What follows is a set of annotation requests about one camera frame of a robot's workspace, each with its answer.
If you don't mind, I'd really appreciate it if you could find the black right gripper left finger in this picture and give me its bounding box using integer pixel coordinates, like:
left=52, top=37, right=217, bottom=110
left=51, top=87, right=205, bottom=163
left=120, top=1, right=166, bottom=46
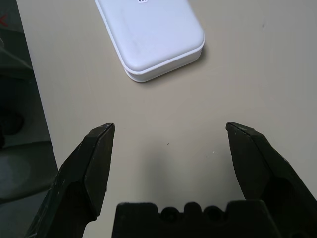
left=24, top=122, right=116, bottom=238

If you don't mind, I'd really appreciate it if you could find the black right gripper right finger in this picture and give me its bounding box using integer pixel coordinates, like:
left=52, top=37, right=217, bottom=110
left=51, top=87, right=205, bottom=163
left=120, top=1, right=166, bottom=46
left=225, top=121, right=317, bottom=238

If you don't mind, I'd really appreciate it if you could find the white plastic pencil case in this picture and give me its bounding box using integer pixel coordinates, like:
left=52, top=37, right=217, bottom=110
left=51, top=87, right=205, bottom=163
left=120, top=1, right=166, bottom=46
left=94, top=0, right=206, bottom=83

